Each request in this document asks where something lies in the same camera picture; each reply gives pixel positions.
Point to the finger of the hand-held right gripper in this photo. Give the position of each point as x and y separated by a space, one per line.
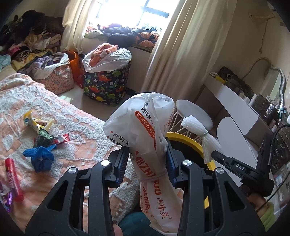
221 157

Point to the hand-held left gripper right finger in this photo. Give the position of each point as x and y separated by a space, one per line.
172 168

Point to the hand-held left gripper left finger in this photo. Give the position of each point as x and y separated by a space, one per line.
121 165

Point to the long white foam net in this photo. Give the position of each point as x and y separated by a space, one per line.
208 145

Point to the yellow trash bin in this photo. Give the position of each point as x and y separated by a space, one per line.
183 137

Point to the white printed plastic bag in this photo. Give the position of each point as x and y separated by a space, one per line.
136 122

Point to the yellow snack wrapper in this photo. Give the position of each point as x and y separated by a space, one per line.
36 123

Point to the purple snack wrapper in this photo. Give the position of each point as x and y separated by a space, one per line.
6 197

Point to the person's right forearm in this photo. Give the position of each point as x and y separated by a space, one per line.
268 216

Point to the person's right hand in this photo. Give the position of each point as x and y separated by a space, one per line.
258 200

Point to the person's left hand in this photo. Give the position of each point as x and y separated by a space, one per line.
118 231

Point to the person's teal pants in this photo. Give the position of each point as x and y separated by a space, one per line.
133 224

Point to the white desk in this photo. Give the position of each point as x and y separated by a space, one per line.
233 97

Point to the red white snack wrapper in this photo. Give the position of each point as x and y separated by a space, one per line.
62 138

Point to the dark organizer box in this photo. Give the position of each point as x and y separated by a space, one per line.
265 104

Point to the dark camouflage bag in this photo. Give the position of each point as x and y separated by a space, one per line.
237 81

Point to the yellow box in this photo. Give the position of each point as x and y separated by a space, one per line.
218 77

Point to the blue plastic bag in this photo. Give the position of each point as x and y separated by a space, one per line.
40 158

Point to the dinosaur print fabric basket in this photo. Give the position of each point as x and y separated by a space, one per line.
104 86

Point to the dark green snack wrapper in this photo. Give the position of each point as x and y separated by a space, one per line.
44 138

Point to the wavy framed mirror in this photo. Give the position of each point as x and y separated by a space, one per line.
275 84

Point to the pink floral fabric basket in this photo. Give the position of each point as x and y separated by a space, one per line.
59 81

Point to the large white plastic bag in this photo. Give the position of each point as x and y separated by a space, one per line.
117 59

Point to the red snack wrapper tube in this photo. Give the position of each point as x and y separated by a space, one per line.
13 179

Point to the orange bag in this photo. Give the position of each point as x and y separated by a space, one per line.
74 63

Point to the cream curtain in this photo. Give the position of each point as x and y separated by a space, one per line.
185 50
74 27

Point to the orange clothes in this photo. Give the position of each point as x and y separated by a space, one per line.
102 48

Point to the crumpled white plastic bag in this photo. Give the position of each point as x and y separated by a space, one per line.
64 57

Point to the pile of dark clothes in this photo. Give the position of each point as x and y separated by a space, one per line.
122 36

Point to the lavender garment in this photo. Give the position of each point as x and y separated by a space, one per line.
42 62

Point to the dark framed window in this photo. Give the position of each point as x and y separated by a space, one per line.
158 14

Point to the light blue garment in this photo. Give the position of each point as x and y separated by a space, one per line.
4 61

